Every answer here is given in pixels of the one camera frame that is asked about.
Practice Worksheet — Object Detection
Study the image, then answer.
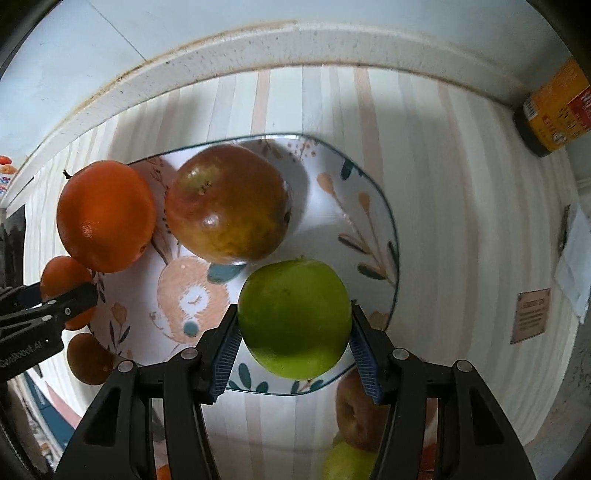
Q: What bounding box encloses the brownish red green apple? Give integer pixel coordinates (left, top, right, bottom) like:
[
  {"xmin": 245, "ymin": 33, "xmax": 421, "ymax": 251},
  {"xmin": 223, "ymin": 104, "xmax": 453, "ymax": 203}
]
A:
[{"xmin": 164, "ymin": 144, "xmax": 293, "ymax": 265}]

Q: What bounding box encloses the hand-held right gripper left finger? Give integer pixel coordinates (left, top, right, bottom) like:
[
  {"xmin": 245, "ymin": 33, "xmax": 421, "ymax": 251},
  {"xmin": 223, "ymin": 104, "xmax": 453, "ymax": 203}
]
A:
[{"xmin": 53, "ymin": 302, "xmax": 241, "ymax": 480}]

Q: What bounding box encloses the colourful wall sticker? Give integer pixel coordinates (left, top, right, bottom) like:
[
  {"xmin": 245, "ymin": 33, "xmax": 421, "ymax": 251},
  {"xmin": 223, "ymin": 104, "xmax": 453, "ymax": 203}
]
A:
[{"xmin": 0, "ymin": 156, "xmax": 17, "ymax": 199}]

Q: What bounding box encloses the dark sauce bottle yellow label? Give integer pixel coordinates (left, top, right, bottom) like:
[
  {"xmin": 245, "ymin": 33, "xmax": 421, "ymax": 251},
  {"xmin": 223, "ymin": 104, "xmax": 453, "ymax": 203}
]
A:
[{"xmin": 513, "ymin": 56, "xmax": 591, "ymax": 158}]

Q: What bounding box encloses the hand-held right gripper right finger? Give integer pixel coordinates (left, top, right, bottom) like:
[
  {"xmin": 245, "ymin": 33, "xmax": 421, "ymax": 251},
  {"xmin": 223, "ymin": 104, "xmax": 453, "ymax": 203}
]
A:
[{"xmin": 348, "ymin": 300, "xmax": 539, "ymax": 480}]

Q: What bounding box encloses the brown printed label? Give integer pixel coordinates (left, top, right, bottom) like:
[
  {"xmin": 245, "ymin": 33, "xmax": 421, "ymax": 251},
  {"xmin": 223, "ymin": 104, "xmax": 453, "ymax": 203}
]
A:
[{"xmin": 510, "ymin": 288, "xmax": 551, "ymax": 344}]

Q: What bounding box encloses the small tangerine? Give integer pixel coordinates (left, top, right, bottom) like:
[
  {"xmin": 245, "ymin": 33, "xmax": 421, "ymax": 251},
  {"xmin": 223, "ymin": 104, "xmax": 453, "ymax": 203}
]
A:
[
  {"xmin": 67, "ymin": 332, "xmax": 116, "ymax": 386},
  {"xmin": 40, "ymin": 256, "xmax": 98, "ymax": 331}
]

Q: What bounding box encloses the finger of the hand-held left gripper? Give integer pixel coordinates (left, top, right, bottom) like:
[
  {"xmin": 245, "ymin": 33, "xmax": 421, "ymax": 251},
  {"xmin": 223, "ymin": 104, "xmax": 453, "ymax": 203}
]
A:
[
  {"xmin": 0, "ymin": 282, "xmax": 99, "ymax": 337},
  {"xmin": 0, "ymin": 285, "xmax": 42, "ymax": 309}
]

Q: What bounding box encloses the white floral print plate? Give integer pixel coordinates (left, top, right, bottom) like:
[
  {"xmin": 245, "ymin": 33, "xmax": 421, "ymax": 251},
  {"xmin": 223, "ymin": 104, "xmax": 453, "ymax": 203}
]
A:
[{"xmin": 90, "ymin": 134, "xmax": 400, "ymax": 397}]

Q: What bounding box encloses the large orange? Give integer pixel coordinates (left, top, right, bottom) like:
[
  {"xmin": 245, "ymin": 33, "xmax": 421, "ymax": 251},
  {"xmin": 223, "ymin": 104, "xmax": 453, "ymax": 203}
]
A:
[{"xmin": 56, "ymin": 160, "xmax": 158, "ymax": 273}]

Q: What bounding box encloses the white folded cloth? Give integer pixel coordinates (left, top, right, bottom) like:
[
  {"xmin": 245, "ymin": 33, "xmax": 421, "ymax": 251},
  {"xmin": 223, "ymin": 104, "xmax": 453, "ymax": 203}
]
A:
[{"xmin": 554, "ymin": 205, "xmax": 591, "ymax": 319}]

